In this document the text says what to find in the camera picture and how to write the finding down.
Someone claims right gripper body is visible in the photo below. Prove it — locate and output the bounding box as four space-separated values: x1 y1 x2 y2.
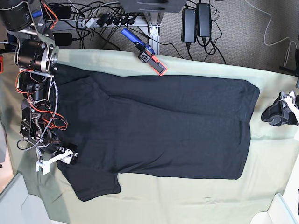
35 132 64 160

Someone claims black T-shirt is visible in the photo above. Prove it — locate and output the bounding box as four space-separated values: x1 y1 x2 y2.
55 64 260 202

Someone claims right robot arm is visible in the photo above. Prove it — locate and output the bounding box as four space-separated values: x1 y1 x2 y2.
0 0 78 170

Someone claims black clamp at right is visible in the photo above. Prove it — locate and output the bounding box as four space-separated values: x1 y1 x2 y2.
279 66 299 77

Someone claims light green table cloth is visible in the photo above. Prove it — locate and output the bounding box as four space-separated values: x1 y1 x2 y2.
0 53 299 224

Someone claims white bin left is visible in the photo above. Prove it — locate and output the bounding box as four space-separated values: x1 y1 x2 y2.
0 174 51 224

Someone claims white bin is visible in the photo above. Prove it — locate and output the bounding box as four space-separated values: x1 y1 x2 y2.
0 174 51 224
250 193 299 224

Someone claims white bin right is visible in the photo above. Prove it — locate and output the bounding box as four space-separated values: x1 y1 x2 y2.
250 193 299 224

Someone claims orange clamp pad left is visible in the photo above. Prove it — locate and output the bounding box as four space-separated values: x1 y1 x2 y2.
0 55 4 74

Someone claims black power brick left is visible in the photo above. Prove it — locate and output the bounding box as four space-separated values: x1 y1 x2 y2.
53 33 73 46

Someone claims black power brick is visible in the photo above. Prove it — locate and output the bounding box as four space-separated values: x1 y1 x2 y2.
53 33 73 46
197 3 211 37
181 8 196 43

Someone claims blue orange bar clamp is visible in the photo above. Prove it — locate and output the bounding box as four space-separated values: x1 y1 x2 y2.
121 28 167 76

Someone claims black power brick right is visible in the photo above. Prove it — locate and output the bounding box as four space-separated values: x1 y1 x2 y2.
181 8 196 43

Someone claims white power strip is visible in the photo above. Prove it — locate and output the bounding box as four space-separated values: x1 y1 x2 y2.
78 16 146 28

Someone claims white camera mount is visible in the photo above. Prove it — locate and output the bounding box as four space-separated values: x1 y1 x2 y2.
282 90 299 123
35 150 78 175

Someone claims white cable on carpet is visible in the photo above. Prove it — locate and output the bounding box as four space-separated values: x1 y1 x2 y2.
245 0 299 66

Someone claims aluminium frame post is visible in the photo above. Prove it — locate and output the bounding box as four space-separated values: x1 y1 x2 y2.
144 12 164 55

